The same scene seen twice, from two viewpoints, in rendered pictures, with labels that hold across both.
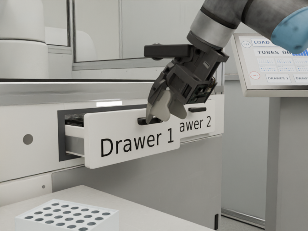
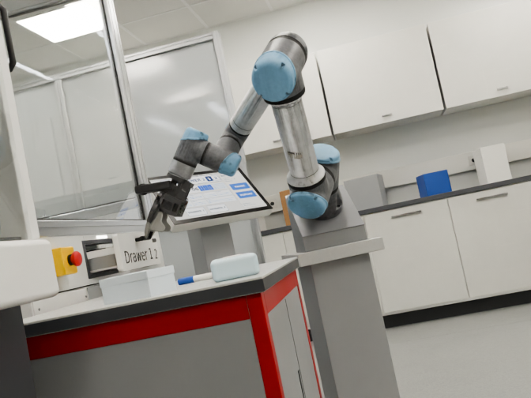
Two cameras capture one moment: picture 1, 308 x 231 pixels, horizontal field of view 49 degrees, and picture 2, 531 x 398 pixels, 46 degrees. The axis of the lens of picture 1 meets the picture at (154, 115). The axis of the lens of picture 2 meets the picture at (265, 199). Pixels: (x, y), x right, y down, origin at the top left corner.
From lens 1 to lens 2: 1.35 m
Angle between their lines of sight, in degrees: 35
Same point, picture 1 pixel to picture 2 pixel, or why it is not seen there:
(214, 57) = (188, 185)
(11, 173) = (72, 283)
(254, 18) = (208, 160)
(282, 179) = not seen: hidden behind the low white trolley
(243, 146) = not seen: hidden behind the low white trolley
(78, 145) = (103, 261)
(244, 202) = not seen: hidden behind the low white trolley
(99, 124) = (122, 241)
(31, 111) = (72, 240)
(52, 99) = (78, 232)
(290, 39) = (228, 169)
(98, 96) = (96, 230)
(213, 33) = (186, 171)
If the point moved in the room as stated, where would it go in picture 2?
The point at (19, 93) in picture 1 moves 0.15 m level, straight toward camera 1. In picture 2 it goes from (65, 227) to (99, 218)
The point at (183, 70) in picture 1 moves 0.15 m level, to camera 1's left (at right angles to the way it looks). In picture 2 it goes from (170, 196) to (123, 203)
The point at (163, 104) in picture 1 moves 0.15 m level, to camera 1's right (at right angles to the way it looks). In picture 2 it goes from (158, 221) to (201, 214)
